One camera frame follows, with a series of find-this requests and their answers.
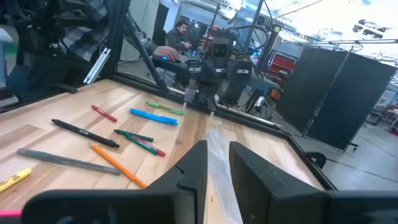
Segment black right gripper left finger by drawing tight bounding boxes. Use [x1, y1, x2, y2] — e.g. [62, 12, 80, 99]
[21, 139, 208, 224]

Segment person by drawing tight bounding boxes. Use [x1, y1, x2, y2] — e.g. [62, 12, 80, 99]
[58, 0, 180, 63]
[164, 20, 192, 55]

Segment orange pencil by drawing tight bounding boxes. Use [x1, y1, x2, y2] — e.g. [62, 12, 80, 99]
[89, 142, 149, 190]

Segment black pen with scale print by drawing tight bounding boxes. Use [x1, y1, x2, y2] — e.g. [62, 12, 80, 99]
[51, 119, 121, 149]

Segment silver aluminium bar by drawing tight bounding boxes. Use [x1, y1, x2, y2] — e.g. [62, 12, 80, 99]
[83, 47, 111, 85]

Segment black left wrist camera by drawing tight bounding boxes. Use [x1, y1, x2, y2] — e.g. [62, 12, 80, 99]
[211, 36, 233, 60]

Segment grey marker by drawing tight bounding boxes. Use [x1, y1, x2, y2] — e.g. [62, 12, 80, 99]
[16, 148, 121, 175]

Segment blue pen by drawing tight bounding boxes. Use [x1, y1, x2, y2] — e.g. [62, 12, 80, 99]
[129, 108, 179, 127]

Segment red storage shelf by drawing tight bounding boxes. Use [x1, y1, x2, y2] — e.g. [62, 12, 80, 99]
[267, 51, 296, 85]

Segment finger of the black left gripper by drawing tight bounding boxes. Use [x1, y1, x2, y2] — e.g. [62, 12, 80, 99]
[208, 91, 220, 113]
[195, 88, 210, 110]

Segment pink pen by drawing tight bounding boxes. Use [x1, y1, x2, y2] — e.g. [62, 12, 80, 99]
[0, 209, 22, 218]

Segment light green pen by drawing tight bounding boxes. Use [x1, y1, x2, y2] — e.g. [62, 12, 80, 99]
[146, 101, 187, 116]

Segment yellow highlighter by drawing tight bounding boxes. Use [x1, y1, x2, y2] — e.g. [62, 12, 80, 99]
[0, 167, 32, 194]

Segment black aluminium table frame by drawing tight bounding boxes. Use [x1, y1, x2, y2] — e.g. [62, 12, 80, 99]
[0, 0, 338, 191]

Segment black folding partition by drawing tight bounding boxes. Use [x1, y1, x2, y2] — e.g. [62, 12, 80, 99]
[275, 46, 398, 152]

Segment green pen with white print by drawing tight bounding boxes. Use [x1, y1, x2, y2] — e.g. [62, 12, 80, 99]
[124, 133, 159, 156]

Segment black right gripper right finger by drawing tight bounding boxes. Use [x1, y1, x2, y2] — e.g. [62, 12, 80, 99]
[229, 141, 398, 224]

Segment teal pen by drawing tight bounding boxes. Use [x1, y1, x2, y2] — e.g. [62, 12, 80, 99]
[113, 129, 154, 143]

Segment clear plastic supply box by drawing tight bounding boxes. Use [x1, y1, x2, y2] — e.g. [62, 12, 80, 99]
[204, 129, 245, 224]

